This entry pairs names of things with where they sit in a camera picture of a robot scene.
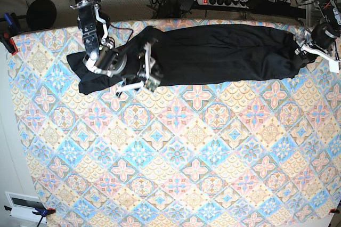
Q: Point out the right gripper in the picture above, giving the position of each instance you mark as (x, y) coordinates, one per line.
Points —
(128, 65)

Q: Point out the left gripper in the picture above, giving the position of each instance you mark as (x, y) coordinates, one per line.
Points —
(324, 35)

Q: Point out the black t-shirt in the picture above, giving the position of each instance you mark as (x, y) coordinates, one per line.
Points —
(209, 54)

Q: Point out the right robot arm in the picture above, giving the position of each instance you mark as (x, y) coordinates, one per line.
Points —
(102, 57)

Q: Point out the white power strip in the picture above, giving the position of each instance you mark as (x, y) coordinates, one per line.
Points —
(224, 3)

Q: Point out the blue orange clamp upper left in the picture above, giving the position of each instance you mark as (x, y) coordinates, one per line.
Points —
(6, 37)

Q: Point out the blue orange clamp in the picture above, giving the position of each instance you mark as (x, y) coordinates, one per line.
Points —
(40, 211)
(6, 37)

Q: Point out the patterned tablecloth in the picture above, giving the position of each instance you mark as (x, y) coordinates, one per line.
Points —
(232, 154)

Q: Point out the blue orange clamp lower left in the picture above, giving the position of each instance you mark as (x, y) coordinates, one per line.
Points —
(40, 211)

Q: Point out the orange clamp lower right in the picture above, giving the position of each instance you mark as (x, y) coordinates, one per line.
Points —
(334, 211)

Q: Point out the white floor vent box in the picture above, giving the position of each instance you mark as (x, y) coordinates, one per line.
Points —
(23, 206)

